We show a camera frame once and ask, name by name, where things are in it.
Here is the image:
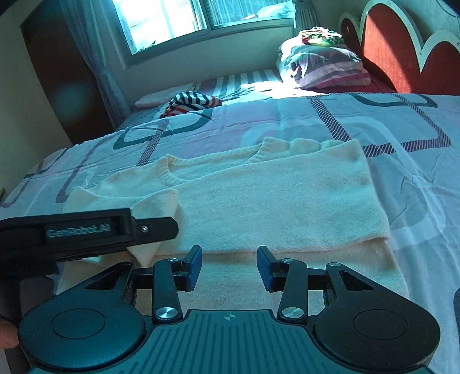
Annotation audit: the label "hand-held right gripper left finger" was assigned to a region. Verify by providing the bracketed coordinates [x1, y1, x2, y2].
[84, 245, 203, 324]

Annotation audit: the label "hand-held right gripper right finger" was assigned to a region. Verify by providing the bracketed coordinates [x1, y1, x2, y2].
[256, 245, 376, 320]

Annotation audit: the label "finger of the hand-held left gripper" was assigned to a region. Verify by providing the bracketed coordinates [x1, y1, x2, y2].
[131, 217, 179, 246]

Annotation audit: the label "white towel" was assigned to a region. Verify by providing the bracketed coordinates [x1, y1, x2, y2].
[54, 138, 410, 313]

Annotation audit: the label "person's left hand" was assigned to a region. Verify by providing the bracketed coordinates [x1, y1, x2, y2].
[0, 321, 19, 349]

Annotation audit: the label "pink pillow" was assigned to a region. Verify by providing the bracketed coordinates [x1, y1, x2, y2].
[135, 83, 196, 108]

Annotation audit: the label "striped garment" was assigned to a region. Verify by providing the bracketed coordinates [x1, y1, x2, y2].
[158, 91, 223, 119]

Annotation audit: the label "patterned bed blanket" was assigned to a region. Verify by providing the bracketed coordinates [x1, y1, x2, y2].
[0, 91, 460, 374]

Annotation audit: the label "long grey curtain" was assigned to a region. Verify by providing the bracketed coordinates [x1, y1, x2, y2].
[59, 0, 132, 126]

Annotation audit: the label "dark wooden door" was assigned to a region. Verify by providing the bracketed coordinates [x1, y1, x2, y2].
[20, 0, 116, 146]

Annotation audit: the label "striped bed sheet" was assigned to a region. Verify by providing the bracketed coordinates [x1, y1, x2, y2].
[194, 68, 288, 99]

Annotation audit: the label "window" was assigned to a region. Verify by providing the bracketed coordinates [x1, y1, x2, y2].
[108, 0, 299, 67]

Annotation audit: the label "stacked pillows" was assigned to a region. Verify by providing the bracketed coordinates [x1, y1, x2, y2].
[276, 45, 371, 90]

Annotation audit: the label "colourful cloth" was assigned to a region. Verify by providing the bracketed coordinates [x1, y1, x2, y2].
[296, 26, 344, 47]

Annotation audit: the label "red heart-shaped headboard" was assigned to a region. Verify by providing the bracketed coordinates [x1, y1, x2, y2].
[338, 0, 460, 96]

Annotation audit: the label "tied grey curtain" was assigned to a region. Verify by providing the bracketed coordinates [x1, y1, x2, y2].
[293, 0, 319, 31]

